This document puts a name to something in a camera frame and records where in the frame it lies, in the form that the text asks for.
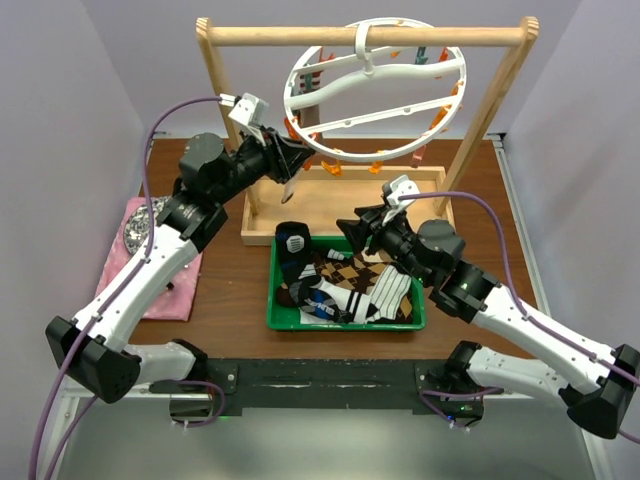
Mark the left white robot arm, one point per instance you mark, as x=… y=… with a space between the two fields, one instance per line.
x=93 y=347

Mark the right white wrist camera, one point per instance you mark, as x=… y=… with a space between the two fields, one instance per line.
x=397 y=195

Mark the black blue sports sock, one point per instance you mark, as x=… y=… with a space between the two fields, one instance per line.
x=294 y=248

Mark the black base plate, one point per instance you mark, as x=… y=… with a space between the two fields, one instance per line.
x=342 y=384

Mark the white black striped sock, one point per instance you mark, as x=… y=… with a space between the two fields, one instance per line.
x=388 y=293

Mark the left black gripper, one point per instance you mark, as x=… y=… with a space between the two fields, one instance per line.
x=283 y=158

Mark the blue patterned plate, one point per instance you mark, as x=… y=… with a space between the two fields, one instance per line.
x=136 y=226

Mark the green plastic bin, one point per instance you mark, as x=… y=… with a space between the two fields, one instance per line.
x=281 y=317

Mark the pink cloth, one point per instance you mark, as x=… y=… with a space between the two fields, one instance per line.
x=176 y=301

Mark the beige tan sock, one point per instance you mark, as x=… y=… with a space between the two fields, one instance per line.
x=289 y=189

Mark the wooden hanger rack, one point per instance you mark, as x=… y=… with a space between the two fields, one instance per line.
x=321 y=197

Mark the white round clip hanger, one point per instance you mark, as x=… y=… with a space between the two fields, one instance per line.
x=365 y=89

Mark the white black banded sock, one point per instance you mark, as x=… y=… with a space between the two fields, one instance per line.
x=342 y=295

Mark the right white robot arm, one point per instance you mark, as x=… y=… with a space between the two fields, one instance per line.
x=593 y=381

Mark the grey sock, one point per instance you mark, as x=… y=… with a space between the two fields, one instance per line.
x=309 y=83

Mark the brown argyle sock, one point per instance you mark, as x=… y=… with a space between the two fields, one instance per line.
x=405 y=313

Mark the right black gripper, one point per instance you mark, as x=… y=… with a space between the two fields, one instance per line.
x=358 y=232

